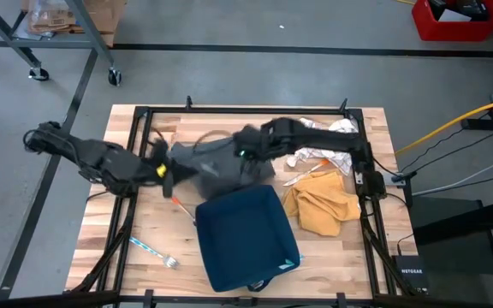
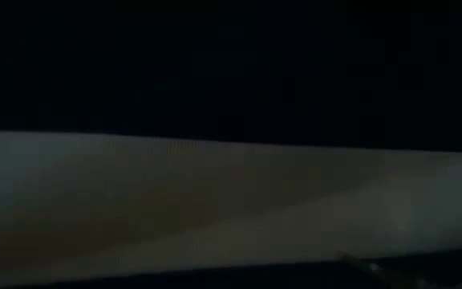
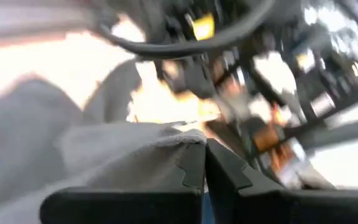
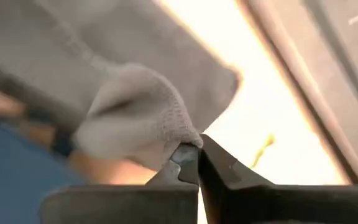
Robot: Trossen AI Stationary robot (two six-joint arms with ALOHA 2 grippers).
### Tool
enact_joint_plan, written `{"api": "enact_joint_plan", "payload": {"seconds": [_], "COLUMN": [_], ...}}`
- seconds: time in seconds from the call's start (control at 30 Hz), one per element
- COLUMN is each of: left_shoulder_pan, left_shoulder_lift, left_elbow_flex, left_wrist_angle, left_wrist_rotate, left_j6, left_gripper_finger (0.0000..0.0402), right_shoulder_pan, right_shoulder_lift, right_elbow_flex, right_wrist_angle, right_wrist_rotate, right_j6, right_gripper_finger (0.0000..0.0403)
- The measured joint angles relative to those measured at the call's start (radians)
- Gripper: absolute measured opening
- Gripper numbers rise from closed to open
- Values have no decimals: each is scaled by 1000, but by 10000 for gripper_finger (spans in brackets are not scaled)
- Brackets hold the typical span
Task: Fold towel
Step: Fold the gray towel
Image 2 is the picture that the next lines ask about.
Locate dark grey towel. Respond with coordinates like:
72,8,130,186
0,0,462,289

